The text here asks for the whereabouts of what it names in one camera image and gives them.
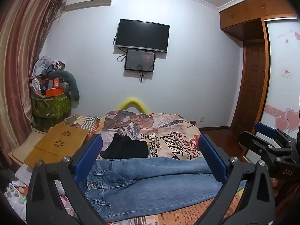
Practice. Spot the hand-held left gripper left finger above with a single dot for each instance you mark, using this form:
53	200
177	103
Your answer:
90	155

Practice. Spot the grey plush pillow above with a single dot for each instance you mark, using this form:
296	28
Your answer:
73	86

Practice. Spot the black garment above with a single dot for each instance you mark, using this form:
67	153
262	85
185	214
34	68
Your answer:
126	147

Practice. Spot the orange box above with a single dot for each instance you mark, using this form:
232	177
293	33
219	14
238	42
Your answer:
55	91

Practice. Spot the pale folding board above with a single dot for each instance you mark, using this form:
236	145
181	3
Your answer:
23	148

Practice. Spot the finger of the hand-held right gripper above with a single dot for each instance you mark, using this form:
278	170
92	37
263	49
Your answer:
266	130
260	145

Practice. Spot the floor clutter pile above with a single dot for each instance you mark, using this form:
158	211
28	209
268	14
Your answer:
16	189

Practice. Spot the black wall television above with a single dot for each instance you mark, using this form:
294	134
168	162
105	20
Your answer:
143	35

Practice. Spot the small black monitor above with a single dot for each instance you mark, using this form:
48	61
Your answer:
139	61

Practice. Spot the person's right hand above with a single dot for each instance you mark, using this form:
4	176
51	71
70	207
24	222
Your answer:
273	183

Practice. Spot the blue jeans pants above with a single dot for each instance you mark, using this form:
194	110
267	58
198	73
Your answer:
152	187

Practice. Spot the brown wooden door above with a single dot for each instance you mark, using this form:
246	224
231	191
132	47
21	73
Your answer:
253	86

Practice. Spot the wooden lap desk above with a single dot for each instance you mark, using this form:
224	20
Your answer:
61	143

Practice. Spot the wooden bed post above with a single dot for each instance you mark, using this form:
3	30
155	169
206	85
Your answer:
193	122

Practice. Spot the pile of clothes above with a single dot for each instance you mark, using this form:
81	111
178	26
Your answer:
46	64

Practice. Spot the striped brown curtain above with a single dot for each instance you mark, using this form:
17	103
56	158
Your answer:
18	63

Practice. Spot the bed with printed cover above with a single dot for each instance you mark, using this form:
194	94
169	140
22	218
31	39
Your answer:
168	126

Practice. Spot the wooden overhead cabinet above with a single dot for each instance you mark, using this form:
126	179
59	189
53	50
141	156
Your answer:
246	11

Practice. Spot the yellow foam tube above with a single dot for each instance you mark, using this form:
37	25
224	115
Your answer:
132	102

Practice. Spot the green fabric storage box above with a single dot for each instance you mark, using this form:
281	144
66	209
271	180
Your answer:
51	107

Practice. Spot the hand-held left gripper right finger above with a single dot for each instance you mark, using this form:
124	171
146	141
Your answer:
212	155

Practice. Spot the small door sticker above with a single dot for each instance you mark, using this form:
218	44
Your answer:
286	72

